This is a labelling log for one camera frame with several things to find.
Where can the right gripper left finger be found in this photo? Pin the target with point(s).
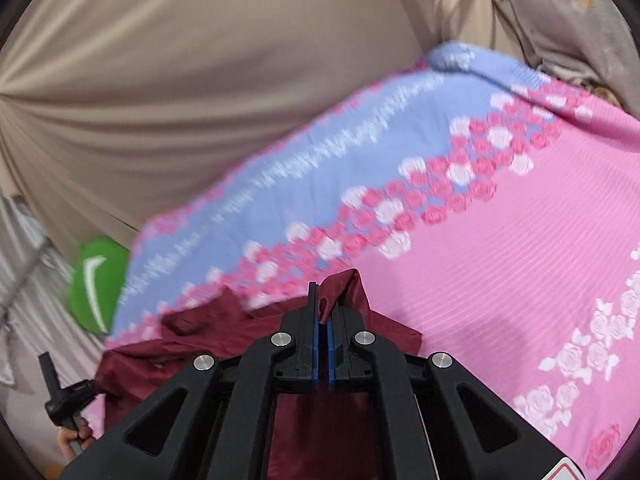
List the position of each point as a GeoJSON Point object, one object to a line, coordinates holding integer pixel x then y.
{"type": "Point", "coordinates": [213, 419]}

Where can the silver satin curtain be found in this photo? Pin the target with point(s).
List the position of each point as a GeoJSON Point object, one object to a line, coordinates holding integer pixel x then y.
{"type": "Point", "coordinates": [35, 281]}

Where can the maroon quilted puffer jacket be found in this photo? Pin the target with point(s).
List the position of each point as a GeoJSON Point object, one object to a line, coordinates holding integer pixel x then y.
{"type": "Point", "coordinates": [320, 436]}

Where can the pink floral bed quilt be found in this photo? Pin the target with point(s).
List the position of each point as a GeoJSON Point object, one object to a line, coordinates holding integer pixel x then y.
{"type": "Point", "coordinates": [492, 208]}

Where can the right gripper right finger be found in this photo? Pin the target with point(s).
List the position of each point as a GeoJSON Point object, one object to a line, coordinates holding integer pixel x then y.
{"type": "Point", "coordinates": [430, 417]}

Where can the green plush pillow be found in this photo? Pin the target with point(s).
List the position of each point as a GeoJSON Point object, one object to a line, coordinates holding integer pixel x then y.
{"type": "Point", "coordinates": [96, 284]}

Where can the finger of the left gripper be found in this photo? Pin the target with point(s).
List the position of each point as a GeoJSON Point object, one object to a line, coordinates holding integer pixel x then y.
{"type": "Point", "coordinates": [50, 377]}

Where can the beige curtain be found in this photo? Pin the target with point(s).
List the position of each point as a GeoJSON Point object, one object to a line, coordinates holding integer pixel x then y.
{"type": "Point", "coordinates": [115, 110]}

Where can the person's left hand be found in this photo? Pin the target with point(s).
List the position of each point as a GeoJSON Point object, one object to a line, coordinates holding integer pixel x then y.
{"type": "Point", "coordinates": [72, 441]}

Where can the floral grey hanging garment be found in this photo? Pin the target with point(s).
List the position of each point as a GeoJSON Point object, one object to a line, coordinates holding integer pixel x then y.
{"type": "Point", "coordinates": [587, 43]}

